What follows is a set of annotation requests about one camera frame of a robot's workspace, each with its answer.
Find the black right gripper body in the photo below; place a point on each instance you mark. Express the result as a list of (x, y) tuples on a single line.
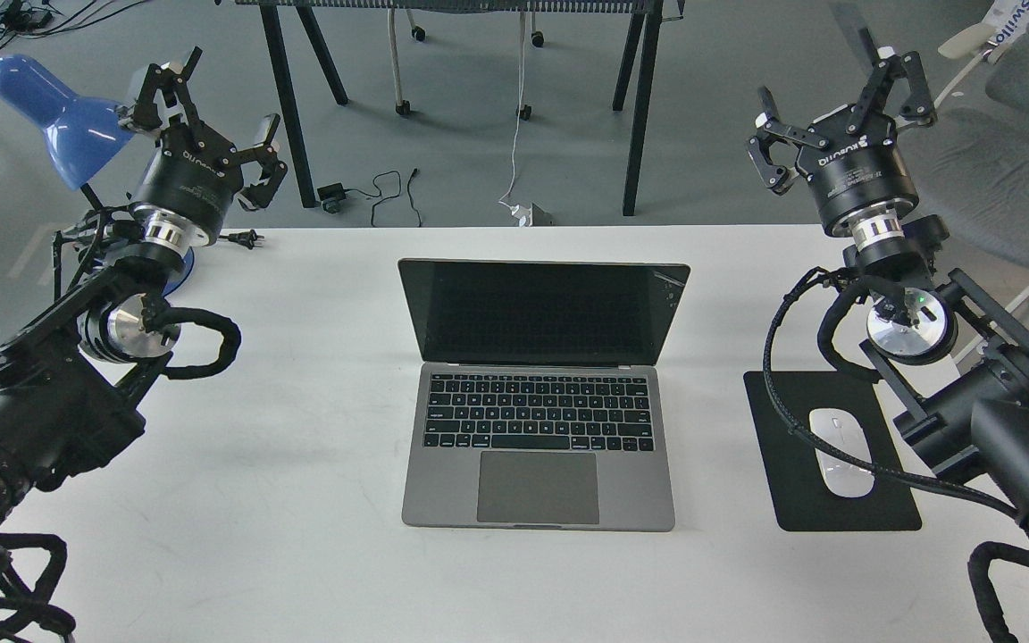
[(855, 170)]

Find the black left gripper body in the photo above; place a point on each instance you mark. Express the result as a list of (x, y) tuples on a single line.
[(182, 199)]

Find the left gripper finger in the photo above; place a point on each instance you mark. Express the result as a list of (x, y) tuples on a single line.
[(259, 195), (159, 99)]

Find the grey laptop computer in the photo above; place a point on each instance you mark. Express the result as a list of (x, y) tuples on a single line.
[(539, 405)]

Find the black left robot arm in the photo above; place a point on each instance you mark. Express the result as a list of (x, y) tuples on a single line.
[(72, 379)]

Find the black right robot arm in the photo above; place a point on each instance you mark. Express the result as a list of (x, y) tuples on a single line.
[(956, 359)]

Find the black power plug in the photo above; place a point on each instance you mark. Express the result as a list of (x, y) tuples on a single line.
[(249, 239)]

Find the grey office chair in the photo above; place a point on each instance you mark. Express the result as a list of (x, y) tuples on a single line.
[(972, 170)]

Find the blue desk lamp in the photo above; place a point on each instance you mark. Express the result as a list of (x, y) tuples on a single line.
[(82, 136)]

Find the black mouse pad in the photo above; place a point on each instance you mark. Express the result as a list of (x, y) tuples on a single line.
[(800, 497)]

